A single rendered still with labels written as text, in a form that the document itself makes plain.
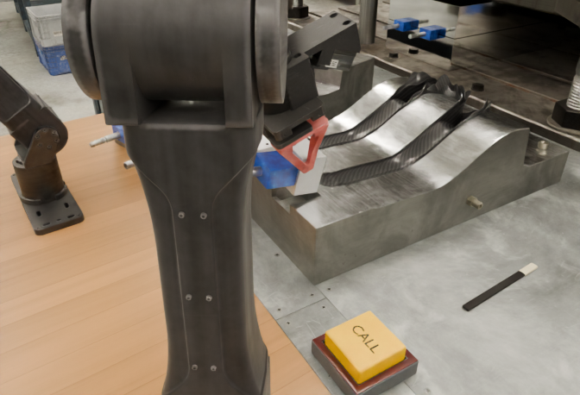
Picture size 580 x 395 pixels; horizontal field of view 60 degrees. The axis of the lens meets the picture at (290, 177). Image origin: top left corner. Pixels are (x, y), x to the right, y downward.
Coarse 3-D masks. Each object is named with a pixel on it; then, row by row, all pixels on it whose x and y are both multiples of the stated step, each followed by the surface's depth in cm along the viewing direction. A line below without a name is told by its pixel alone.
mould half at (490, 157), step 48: (384, 96) 87; (432, 96) 83; (384, 144) 79; (480, 144) 71; (528, 144) 85; (336, 192) 66; (384, 192) 67; (432, 192) 68; (480, 192) 74; (528, 192) 82; (288, 240) 67; (336, 240) 62; (384, 240) 67
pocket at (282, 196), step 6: (276, 192) 68; (282, 192) 69; (288, 192) 69; (276, 198) 67; (282, 198) 69; (288, 198) 70; (294, 198) 70; (300, 198) 70; (306, 198) 69; (282, 204) 66; (288, 204) 68; (288, 210) 65
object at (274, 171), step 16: (304, 144) 64; (256, 160) 62; (272, 160) 61; (304, 160) 61; (320, 160) 62; (256, 176) 61; (272, 176) 60; (288, 176) 61; (304, 176) 62; (320, 176) 64; (304, 192) 64
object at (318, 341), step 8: (320, 336) 54; (320, 344) 53; (328, 352) 52; (408, 352) 52; (336, 360) 51; (408, 360) 51; (416, 360) 51; (336, 368) 50; (392, 368) 50; (400, 368) 50; (344, 376) 50; (376, 376) 50; (384, 376) 50; (352, 384) 49; (368, 384) 49; (360, 392) 48
